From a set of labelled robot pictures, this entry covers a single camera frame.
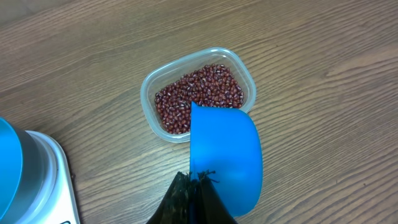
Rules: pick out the blue plastic measuring scoop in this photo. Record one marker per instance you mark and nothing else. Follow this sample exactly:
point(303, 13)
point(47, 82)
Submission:
point(226, 143)

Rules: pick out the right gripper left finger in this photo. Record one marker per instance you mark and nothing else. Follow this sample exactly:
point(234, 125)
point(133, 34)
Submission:
point(175, 205)

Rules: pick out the blue metal bowl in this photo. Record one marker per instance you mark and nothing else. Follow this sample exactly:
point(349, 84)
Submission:
point(20, 172)

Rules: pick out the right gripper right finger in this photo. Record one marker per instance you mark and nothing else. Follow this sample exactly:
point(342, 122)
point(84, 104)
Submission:
point(208, 206)

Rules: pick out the red adzuki beans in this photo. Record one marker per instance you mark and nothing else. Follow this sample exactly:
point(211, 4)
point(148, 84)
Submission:
point(211, 86)

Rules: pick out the clear plastic food container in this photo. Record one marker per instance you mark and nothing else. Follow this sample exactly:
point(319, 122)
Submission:
point(172, 72)

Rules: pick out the white digital kitchen scale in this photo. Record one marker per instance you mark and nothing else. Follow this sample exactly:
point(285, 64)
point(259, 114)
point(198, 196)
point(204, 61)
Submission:
point(55, 202)

